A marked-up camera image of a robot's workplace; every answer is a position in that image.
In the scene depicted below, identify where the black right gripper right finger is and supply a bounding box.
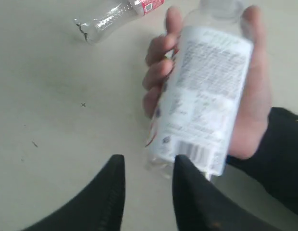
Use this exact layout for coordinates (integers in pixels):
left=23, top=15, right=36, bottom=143
left=172, top=155, right=278, bottom=231

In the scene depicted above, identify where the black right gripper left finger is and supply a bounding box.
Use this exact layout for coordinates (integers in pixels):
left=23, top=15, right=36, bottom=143
left=26, top=154, right=125, bottom=231

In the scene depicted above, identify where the clear floral-label bottle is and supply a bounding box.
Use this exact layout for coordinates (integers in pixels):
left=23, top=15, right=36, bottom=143
left=145, top=0, right=253, bottom=179

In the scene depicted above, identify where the black-sleeved forearm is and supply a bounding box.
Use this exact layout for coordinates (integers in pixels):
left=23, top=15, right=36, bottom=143
left=227, top=107, right=298, bottom=215

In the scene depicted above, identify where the clear red-label cola bottle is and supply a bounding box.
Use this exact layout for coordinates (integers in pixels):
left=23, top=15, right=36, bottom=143
left=74, top=0, right=165, bottom=43

